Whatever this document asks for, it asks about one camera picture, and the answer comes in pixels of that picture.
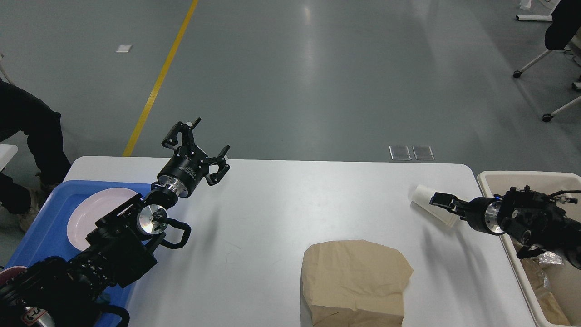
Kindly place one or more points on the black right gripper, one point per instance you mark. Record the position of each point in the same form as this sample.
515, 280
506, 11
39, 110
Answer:
482, 214

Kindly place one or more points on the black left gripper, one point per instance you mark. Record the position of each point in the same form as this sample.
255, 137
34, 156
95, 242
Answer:
186, 168

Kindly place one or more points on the white tissue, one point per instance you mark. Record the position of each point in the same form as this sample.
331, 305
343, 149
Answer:
422, 196

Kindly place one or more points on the pink plastic plate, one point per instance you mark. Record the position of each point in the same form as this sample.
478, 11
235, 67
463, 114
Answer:
82, 220

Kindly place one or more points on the brown paper bag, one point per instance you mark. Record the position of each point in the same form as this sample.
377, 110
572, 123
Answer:
354, 283

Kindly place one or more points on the foil ball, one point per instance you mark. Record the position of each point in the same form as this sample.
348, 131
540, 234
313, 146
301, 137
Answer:
549, 258

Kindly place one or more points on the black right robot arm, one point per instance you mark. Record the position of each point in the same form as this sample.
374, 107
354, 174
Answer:
530, 217

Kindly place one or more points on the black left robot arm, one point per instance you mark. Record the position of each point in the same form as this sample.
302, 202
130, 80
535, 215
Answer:
155, 219

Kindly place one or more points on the clear floor plate right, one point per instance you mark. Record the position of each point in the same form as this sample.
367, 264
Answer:
423, 153

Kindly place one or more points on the clear floor plate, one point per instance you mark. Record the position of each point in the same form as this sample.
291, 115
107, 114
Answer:
400, 153
423, 153

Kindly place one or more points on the clear floor plate left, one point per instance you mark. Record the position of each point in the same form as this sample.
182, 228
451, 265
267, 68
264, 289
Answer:
400, 153

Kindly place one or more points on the beige plastic bin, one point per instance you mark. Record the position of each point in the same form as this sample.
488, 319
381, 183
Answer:
565, 280

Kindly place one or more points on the brown paper in bin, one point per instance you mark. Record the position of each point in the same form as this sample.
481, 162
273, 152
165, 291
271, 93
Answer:
550, 307

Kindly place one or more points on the blue plastic tray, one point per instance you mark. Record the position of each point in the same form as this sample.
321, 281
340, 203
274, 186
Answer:
50, 218

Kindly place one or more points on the person in black trousers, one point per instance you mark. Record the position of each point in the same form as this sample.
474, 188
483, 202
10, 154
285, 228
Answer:
22, 112

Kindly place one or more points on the pink mug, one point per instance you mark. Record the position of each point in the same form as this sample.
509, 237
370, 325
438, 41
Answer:
10, 273

